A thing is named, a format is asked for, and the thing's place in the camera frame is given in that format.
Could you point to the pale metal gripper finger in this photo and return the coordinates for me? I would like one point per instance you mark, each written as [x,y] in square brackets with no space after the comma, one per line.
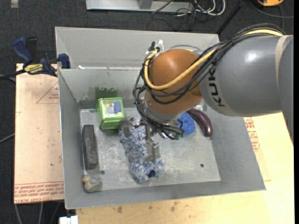
[153,151]
[126,126]

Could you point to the blue and white fluffy cloth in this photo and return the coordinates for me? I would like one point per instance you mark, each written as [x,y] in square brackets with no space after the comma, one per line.
[136,153]

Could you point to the green box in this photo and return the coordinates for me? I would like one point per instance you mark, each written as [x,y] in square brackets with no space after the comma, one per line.
[109,113]

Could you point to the grey metal bin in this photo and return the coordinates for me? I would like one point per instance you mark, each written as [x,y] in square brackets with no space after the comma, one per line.
[187,162]

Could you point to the blue sponge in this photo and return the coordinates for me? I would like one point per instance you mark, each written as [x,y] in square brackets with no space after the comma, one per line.
[188,125]

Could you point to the dark green flat block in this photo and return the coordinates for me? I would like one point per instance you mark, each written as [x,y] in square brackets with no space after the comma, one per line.
[89,146]

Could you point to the purple toy eggplant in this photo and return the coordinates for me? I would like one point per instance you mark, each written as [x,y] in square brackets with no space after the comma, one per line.
[205,122]

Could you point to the grey toy animal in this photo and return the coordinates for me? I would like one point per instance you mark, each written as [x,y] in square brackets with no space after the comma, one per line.
[91,184]

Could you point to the brown cardboard board, red print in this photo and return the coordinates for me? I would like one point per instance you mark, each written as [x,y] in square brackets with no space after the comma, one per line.
[37,134]

